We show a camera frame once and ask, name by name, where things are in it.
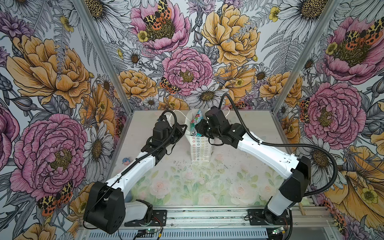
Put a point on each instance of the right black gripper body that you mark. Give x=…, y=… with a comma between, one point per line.
x=205, y=128

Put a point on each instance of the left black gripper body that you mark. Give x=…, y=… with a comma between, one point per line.
x=176, y=136

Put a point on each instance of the teal snack packet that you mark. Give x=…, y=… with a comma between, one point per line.
x=196, y=120

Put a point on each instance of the white printed paper bag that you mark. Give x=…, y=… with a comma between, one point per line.
x=200, y=148

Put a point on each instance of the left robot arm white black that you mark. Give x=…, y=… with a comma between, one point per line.
x=106, y=208

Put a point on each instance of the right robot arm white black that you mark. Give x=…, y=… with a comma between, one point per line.
x=294, y=171

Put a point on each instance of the wooden mallet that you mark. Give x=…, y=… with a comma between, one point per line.
x=302, y=209

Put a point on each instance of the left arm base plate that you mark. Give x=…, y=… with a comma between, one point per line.
x=155, y=218

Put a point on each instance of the aluminium frame rail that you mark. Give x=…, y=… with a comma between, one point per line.
x=210, y=217

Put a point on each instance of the white vented cable duct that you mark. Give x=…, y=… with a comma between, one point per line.
x=184, y=234

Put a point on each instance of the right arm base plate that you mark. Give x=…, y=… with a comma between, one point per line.
x=261, y=217

